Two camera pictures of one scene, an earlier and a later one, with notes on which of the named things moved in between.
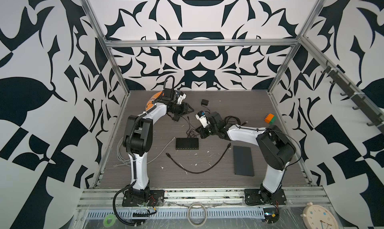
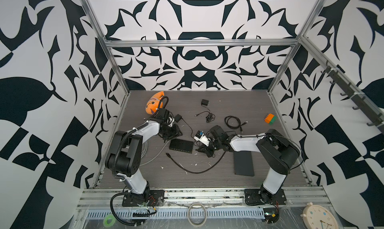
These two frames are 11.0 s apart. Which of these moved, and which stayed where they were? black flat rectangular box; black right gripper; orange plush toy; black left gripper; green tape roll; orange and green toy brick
Moved: black left gripper; black right gripper
Stayed: orange and green toy brick; orange plush toy; black flat rectangular box; green tape roll
